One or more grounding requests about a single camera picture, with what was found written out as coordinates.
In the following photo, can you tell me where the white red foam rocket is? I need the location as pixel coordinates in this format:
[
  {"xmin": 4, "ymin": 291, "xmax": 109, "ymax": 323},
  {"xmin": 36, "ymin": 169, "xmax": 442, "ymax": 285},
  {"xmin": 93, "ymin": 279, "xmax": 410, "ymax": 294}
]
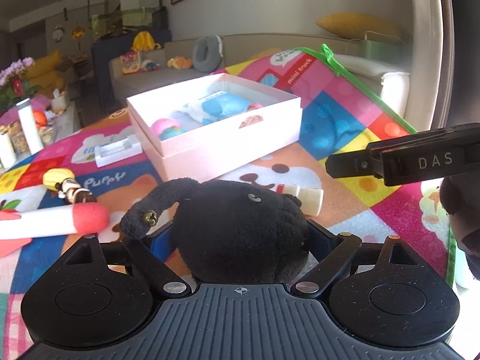
[{"xmin": 0, "ymin": 202, "xmax": 110, "ymax": 258}]

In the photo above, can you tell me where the black plush toy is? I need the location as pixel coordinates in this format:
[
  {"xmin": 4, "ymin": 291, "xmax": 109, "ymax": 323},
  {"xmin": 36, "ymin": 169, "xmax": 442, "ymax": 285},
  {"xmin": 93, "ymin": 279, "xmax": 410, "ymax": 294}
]
[{"xmin": 120, "ymin": 178, "xmax": 308, "ymax": 284}]

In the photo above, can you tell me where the mickey mouse figurine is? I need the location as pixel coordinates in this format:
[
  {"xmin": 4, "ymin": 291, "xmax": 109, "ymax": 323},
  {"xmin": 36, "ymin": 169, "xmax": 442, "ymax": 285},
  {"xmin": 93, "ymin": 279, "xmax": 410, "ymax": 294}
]
[{"xmin": 55, "ymin": 178, "xmax": 97, "ymax": 204}]

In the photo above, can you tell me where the white battery charger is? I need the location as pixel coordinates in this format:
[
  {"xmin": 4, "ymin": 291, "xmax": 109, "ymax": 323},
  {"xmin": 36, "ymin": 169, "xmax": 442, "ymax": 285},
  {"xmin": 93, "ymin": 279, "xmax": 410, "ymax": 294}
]
[{"xmin": 94, "ymin": 135, "xmax": 143, "ymax": 167}]

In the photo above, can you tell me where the round pink pudding badge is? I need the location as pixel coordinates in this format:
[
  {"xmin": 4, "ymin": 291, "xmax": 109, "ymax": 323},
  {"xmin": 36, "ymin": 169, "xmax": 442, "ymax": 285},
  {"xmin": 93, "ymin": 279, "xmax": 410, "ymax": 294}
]
[{"xmin": 247, "ymin": 102, "xmax": 263, "ymax": 111}]

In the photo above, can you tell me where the teal carrot toy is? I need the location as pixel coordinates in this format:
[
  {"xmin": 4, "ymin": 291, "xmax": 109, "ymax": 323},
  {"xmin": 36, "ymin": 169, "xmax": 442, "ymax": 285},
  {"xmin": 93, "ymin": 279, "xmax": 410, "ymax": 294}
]
[{"xmin": 159, "ymin": 126, "xmax": 185, "ymax": 141}]

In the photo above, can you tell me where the yellow corn toy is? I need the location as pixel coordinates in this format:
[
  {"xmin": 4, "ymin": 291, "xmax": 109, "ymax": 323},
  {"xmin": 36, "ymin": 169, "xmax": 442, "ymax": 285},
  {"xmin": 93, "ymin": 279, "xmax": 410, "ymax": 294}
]
[{"xmin": 42, "ymin": 168, "xmax": 75, "ymax": 191}]

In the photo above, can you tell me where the pink pig toy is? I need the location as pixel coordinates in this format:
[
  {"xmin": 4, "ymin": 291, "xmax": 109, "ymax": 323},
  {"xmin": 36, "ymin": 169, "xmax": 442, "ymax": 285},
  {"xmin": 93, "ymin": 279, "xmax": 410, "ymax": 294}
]
[{"xmin": 151, "ymin": 118, "xmax": 182, "ymax": 137}]

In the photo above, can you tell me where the blue white tissue pack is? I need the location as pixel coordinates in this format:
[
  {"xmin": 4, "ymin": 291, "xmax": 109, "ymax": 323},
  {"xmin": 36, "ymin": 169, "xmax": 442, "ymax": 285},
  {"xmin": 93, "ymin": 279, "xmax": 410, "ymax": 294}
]
[{"xmin": 180, "ymin": 90, "xmax": 251, "ymax": 125}]

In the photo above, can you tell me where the colourful cartoon play mat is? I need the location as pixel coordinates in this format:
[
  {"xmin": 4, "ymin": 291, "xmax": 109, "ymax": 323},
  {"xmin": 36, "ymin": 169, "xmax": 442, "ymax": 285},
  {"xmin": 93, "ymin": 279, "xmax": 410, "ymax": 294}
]
[{"xmin": 1, "ymin": 50, "xmax": 460, "ymax": 359}]

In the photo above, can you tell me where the pink cardboard box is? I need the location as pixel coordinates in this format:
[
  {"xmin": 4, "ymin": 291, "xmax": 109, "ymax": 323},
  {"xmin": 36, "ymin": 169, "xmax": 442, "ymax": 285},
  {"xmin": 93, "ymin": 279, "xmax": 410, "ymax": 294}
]
[{"xmin": 127, "ymin": 73, "xmax": 303, "ymax": 182}]

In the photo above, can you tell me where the yellow cushion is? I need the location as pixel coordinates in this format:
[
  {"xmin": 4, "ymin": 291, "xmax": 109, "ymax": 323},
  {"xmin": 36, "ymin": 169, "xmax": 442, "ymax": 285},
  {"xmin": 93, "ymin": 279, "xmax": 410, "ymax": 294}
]
[{"xmin": 316, "ymin": 11, "xmax": 411, "ymax": 40}]

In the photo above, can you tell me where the white coffee table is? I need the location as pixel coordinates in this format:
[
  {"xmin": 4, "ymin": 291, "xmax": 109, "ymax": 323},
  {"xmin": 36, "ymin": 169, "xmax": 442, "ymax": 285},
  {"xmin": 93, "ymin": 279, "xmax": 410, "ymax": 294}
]
[{"xmin": 0, "ymin": 101, "xmax": 82, "ymax": 173}]

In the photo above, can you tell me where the tissue box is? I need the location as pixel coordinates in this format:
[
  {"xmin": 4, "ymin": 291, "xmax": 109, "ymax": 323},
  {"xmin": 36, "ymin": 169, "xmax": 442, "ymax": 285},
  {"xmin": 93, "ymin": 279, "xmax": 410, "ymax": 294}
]
[{"xmin": 50, "ymin": 88, "xmax": 70, "ymax": 114}]

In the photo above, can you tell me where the beige sofa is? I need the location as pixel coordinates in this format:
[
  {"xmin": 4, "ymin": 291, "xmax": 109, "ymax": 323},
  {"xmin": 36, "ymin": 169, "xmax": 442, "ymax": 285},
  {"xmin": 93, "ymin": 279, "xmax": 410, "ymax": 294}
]
[{"xmin": 104, "ymin": 33, "xmax": 410, "ymax": 116}]

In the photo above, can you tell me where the snack jar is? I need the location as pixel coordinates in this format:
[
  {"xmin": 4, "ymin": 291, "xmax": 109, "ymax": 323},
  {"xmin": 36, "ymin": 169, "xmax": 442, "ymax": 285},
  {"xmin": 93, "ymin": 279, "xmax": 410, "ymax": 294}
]
[{"xmin": 8, "ymin": 120, "xmax": 29, "ymax": 154}]

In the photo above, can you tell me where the white tall thermos bottle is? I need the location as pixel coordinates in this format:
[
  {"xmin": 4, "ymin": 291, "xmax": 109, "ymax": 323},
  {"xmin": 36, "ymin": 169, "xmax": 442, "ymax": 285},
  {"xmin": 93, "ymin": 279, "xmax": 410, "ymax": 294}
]
[{"xmin": 16, "ymin": 98, "xmax": 43, "ymax": 155}]

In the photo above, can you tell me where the grey neck pillow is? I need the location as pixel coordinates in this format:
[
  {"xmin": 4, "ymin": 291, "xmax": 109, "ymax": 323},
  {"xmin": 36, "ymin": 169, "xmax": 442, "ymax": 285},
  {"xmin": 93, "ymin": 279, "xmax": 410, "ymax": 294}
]
[{"xmin": 192, "ymin": 35, "xmax": 223, "ymax": 73}]

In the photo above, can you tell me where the colourful toy package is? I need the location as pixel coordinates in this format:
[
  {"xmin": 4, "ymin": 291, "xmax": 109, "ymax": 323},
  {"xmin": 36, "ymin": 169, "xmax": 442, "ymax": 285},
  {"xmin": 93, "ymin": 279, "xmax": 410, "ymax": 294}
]
[{"xmin": 120, "ymin": 51, "xmax": 142, "ymax": 75}]

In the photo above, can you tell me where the orange plush toy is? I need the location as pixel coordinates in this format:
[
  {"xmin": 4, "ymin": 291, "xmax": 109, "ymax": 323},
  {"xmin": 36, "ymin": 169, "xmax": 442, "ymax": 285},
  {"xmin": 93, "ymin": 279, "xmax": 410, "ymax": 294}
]
[{"xmin": 167, "ymin": 56, "xmax": 193, "ymax": 70}]

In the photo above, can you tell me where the yellow jacket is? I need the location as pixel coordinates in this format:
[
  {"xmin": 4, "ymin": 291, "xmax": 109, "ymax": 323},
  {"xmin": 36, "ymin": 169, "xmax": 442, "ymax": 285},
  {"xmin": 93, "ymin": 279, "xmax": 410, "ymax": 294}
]
[{"xmin": 131, "ymin": 31, "xmax": 162, "ymax": 52}]

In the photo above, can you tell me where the pink flower bouquet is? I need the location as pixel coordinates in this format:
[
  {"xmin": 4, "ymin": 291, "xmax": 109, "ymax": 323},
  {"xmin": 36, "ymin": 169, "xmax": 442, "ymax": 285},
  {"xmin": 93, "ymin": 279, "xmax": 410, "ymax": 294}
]
[{"xmin": 0, "ymin": 57, "xmax": 41, "ymax": 111}]

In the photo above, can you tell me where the glass fish tank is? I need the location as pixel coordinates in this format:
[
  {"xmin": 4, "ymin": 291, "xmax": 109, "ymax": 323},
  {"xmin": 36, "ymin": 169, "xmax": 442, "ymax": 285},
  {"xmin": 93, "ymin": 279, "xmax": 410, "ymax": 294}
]
[{"xmin": 87, "ymin": 0, "xmax": 168, "ymax": 41}]

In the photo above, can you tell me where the white mug with handle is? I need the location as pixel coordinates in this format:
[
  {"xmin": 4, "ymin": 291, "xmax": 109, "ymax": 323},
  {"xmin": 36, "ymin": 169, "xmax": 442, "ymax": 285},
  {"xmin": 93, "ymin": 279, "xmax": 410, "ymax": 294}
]
[{"xmin": 0, "ymin": 128, "xmax": 16, "ymax": 169}]

